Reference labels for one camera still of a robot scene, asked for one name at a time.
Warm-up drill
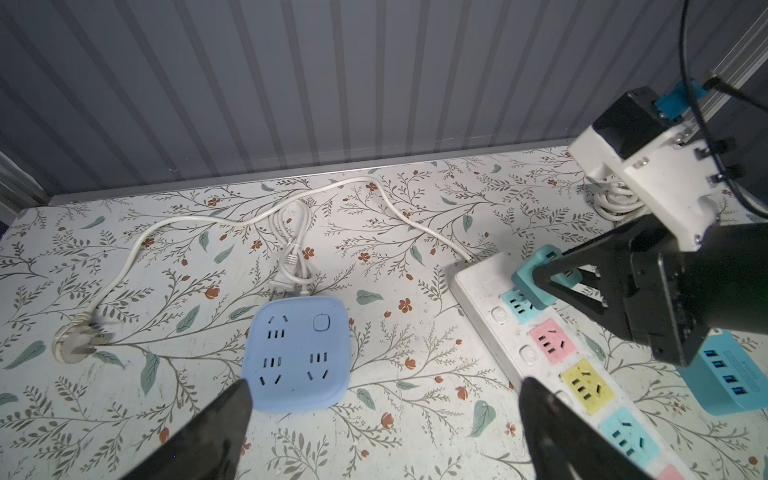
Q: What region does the white power strip cable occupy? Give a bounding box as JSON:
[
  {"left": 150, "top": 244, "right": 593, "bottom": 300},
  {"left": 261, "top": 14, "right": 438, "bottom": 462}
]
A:
[{"left": 50, "top": 175, "right": 475, "bottom": 365}]

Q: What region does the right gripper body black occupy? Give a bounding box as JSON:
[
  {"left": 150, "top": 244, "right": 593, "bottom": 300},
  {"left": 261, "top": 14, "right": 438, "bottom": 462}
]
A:
[{"left": 624, "top": 215, "right": 767, "bottom": 366}]

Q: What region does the long white power strip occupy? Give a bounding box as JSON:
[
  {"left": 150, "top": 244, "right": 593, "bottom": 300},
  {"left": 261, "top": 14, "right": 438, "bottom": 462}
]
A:
[{"left": 448, "top": 253, "right": 695, "bottom": 479}]

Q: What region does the teal plug adapter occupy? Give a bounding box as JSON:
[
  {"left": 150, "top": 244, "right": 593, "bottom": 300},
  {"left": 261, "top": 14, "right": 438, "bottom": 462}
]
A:
[{"left": 511, "top": 244, "right": 583, "bottom": 310}]

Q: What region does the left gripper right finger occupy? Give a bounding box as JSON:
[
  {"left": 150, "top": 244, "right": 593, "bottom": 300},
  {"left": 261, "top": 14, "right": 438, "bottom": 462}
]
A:
[{"left": 518, "top": 377, "right": 649, "bottom": 479}]

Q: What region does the blue square power socket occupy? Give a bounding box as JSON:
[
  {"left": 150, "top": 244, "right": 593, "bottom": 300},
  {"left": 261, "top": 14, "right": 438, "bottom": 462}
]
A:
[{"left": 242, "top": 296, "right": 351, "bottom": 413}]

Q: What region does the blue socket white cable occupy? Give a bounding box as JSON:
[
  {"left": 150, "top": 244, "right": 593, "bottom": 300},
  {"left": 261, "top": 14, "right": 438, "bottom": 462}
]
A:
[{"left": 266, "top": 197, "right": 319, "bottom": 298}]

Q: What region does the bundled white cable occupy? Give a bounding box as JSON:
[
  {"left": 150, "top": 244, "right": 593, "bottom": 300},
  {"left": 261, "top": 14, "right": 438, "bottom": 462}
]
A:
[{"left": 584, "top": 173, "right": 649, "bottom": 223}]

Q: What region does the teal power strip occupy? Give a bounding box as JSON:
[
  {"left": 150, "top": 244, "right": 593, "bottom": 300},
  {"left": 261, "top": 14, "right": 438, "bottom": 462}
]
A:
[{"left": 677, "top": 331, "right": 767, "bottom": 416}]

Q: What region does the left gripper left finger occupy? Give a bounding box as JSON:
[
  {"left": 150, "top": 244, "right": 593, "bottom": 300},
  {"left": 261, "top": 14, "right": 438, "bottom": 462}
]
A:
[{"left": 124, "top": 379, "right": 253, "bottom": 479}]

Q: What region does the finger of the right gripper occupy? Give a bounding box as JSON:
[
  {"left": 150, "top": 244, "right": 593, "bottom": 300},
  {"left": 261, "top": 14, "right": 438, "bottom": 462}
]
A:
[{"left": 539, "top": 232, "right": 630, "bottom": 312}]

